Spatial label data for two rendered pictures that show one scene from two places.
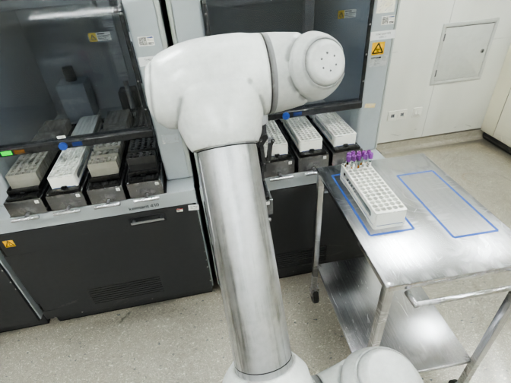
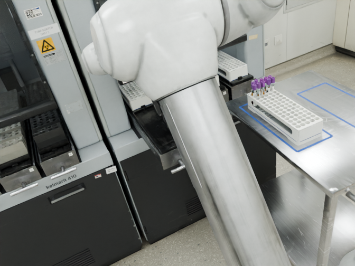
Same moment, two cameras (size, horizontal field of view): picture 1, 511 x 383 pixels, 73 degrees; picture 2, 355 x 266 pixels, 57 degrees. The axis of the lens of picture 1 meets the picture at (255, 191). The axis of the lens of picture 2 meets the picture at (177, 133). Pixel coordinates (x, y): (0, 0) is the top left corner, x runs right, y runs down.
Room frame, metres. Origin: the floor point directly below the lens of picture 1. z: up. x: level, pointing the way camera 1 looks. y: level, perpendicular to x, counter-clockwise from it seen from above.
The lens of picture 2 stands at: (0.04, 0.15, 1.53)
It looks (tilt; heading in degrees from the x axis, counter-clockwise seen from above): 35 degrees down; 350
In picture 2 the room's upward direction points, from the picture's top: 12 degrees counter-clockwise
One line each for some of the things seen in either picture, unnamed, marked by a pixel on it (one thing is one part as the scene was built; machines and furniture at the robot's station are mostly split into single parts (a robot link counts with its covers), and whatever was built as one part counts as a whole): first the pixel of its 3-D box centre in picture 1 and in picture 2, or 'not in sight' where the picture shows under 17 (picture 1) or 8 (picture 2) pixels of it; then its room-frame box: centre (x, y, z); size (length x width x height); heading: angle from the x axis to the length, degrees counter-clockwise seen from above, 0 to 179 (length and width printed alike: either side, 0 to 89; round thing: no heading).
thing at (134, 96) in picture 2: not in sight; (131, 91); (1.47, 0.08, 0.83); 0.30 x 0.10 x 0.06; 9
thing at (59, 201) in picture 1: (83, 159); not in sight; (1.43, 0.79, 0.78); 0.73 x 0.14 x 0.09; 9
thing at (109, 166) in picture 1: (103, 167); (10, 151); (1.22, 0.61, 0.85); 0.12 x 0.02 x 0.06; 99
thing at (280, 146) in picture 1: (268, 136); not in sight; (1.42, -0.08, 0.83); 0.30 x 0.10 x 0.06; 9
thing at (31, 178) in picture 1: (24, 179); not in sight; (1.17, 0.91, 0.85); 0.12 x 0.02 x 0.06; 99
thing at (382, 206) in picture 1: (369, 191); (281, 113); (0.93, -0.38, 0.85); 0.30 x 0.10 x 0.06; 6
